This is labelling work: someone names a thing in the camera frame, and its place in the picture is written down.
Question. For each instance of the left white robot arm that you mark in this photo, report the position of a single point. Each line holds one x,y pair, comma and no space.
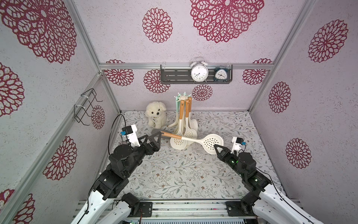
112,176

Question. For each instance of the black wire wall rack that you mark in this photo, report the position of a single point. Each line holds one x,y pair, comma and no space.
81,110

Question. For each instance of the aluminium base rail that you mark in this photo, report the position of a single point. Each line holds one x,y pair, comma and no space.
193,207

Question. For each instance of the teal alarm clock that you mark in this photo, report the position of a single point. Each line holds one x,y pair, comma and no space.
221,74

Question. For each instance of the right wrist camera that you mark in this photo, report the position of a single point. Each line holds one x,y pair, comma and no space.
238,145

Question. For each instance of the cream utensil rack stand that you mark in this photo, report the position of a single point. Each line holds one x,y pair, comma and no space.
185,126

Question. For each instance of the cream skimmer tan handle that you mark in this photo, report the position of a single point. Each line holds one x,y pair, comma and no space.
207,143

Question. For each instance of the white plush dog toy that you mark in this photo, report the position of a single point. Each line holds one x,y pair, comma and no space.
156,113

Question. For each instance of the grey wall shelf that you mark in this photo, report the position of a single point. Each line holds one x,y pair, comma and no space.
183,76

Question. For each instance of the cream skimmer brown handle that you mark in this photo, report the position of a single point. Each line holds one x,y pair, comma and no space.
176,143

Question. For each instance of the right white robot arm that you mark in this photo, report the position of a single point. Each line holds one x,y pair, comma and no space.
263,184

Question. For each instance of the cream skimmer wooden handle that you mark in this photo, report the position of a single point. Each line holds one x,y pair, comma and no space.
193,123

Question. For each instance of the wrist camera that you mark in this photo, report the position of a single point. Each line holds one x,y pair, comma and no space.
238,145
130,133

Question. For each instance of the cream skimmer orange handle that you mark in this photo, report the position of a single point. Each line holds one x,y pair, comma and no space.
189,133

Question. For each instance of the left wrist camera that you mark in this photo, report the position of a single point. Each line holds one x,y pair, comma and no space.
130,133

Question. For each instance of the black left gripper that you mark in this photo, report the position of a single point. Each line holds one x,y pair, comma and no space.
154,145

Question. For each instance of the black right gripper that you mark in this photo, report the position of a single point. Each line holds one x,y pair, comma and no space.
226,156

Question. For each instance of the white alarm clock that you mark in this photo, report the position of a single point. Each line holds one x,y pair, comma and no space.
199,69

